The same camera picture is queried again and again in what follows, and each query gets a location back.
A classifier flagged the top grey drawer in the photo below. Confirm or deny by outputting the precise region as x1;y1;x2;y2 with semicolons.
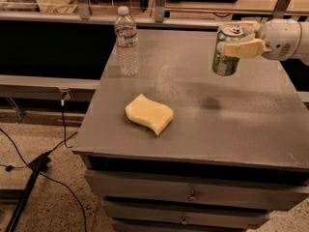
85;170;309;210

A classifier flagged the grey metal rail frame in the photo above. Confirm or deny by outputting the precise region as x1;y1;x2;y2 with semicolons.
0;74;99;102

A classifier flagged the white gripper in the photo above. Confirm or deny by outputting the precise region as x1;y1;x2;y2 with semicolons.
223;19;302;61

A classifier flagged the black floor bar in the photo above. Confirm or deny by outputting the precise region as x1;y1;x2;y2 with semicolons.
5;154;50;232

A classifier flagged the yellow wavy sponge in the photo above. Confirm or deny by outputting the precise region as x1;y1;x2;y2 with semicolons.
125;94;174;136

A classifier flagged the black floor cable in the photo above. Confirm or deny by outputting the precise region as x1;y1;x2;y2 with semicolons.
0;90;88;232

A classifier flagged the green soda can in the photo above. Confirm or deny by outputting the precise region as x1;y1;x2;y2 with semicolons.
212;23;244;76

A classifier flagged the grey drawer cabinet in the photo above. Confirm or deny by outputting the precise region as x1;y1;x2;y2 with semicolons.
74;30;309;232

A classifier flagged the grey drawer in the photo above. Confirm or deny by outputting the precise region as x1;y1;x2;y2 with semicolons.
85;170;309;210
102;200;269;230

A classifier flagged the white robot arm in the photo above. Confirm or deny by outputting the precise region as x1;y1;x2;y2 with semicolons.
216;19;309;65

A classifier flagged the clear plastic water bottle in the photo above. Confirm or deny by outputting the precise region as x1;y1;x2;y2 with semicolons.
114;6;139;76

